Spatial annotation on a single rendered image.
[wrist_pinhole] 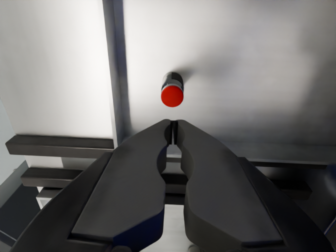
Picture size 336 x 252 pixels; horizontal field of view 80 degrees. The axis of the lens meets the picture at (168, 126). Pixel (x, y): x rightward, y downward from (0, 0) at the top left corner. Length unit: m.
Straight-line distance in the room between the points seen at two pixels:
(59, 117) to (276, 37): 0.26
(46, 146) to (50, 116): 0.04
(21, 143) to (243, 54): 0.28
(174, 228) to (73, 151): 0.22
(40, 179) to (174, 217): 0.21
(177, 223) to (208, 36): 0.29
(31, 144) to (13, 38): 0.12
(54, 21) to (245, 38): 0.19
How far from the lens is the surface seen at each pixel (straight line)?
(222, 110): 0.25
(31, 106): 0.29
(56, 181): 0.32
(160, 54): 0.22
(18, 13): 0.26
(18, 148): 0.31
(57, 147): 0.28
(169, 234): 0.41
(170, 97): 0.18
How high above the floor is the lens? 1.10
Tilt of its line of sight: 60 degrees down
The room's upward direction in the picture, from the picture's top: 177 degrees counter-clockwise
